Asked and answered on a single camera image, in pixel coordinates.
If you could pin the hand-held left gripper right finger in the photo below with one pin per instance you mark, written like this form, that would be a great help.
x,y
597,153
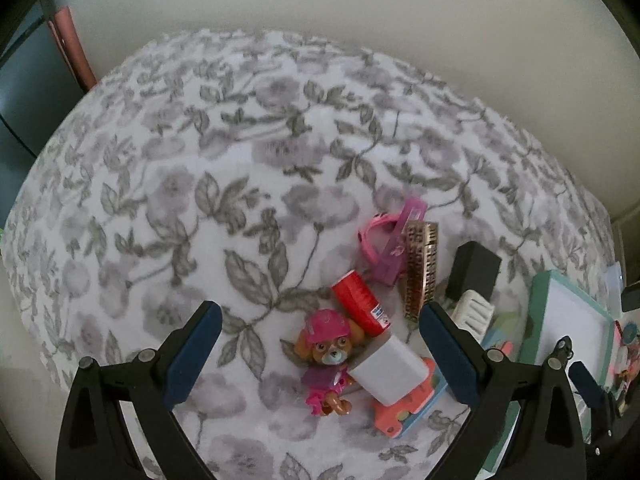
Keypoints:
x,y
450,355

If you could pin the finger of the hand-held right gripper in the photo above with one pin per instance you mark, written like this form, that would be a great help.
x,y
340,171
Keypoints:
x,y
587,390
565,349

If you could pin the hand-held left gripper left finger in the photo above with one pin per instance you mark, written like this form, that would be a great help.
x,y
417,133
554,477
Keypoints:
x,y
195,355

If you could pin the teal rimmed white tray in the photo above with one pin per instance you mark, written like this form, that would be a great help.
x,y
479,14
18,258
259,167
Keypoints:
x,y
570,320

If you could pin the white ribbed plastic clip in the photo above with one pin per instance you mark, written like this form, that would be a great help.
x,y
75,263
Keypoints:
x,y
472,310

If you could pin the orange marker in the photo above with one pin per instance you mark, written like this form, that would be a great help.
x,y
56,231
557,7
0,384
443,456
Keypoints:
x,y
502,348

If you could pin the white charger cube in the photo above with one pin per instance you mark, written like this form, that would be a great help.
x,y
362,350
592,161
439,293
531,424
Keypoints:
x,y
390,370

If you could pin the black power adapter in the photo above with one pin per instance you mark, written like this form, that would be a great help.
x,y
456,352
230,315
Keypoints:
x,y
475,267

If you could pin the red glue stick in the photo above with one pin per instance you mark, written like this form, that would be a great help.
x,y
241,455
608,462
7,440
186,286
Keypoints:
x,y
355,295

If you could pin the purple tube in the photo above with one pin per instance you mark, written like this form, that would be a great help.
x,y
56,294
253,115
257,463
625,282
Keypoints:
x,y
395,250

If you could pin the pink toy dog figure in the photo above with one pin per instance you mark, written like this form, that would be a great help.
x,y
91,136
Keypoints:
x,y
325,345

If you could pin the pink smartwatch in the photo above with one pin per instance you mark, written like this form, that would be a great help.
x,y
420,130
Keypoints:
x,y
367,240

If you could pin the white and pink knitted mat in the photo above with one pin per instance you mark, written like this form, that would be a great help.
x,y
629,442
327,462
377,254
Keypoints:
x,y
625,375

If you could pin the black box device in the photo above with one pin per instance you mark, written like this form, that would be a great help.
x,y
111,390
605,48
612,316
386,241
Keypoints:
x,y
631,300

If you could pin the white device with light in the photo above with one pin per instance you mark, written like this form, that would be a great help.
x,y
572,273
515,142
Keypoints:
x,y
612,280

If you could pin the floral grey white blanket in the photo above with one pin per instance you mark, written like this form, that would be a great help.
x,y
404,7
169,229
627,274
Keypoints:
x,y
200,185

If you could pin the dark monitor screen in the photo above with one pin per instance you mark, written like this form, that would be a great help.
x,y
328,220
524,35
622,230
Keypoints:
x,y
25,90

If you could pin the pink board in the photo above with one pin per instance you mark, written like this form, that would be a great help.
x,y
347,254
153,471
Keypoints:
x,y
75,45

